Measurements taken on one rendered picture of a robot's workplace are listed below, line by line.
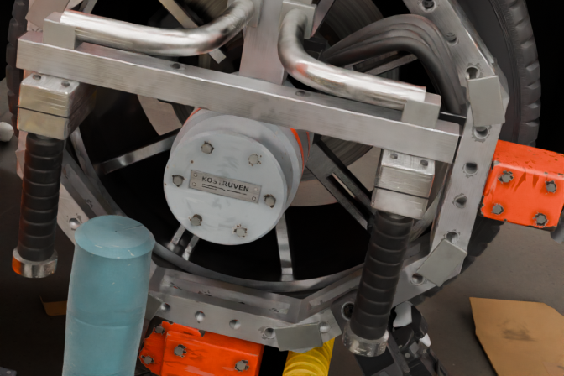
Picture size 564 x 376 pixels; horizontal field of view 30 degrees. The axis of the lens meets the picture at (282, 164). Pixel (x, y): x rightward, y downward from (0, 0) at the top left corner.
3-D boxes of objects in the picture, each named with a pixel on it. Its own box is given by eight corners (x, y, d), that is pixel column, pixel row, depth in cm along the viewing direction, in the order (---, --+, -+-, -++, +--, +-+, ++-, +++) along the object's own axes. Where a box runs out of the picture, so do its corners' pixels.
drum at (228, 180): (305, 182, 128) (327, 75, 122) (279, 266, 109) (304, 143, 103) (194, 157, 129) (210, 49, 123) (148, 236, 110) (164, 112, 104)
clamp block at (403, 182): (425, 182, 104) (437, 133, 102) (423, 222, 96) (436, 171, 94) (375, 171, 105) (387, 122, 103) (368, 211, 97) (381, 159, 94)
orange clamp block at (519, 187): (475, 189, 126) (549, 206, 126) (476, 217, 119) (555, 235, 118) (489, 136, 123) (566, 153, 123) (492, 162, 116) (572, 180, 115)
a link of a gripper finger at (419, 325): (398, 326, 131) (394, 365, 123) (390, 315, 130) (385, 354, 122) (430, 310, 129) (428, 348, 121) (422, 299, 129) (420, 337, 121)
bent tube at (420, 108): (437, 65, 113) (461, -30, 109) (434, 131, 96) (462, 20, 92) (279, 31, 115) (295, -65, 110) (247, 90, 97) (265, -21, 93)
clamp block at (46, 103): (96, 109, 107) (101, 60, 105) (65, 143, 99) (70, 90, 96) (48, 98, 107) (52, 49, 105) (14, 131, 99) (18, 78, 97)
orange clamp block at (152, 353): (168, 282, 138) (148, 335, 142) (152, 313, 131) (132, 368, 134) (217, 301, 138) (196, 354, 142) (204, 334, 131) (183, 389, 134)
